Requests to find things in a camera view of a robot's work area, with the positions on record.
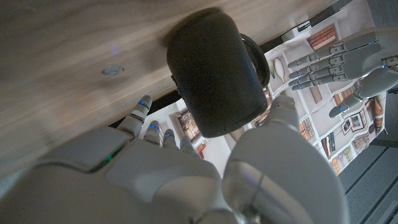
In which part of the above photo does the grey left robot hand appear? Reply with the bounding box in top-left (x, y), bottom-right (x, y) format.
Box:
top-left (286, 26), bottom-right (398, 119)

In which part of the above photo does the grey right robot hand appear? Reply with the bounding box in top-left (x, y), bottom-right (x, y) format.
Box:
top-left (0, 95), bottom-right (351, 224)

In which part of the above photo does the black ceramic mug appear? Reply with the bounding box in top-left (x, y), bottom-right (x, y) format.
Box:
top-left (166, 7), bottom-right (271, 139)

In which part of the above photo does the printed bookshelf backdrop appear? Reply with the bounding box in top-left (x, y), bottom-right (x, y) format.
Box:
top-left (136, 0), bottom-right (388, 177)

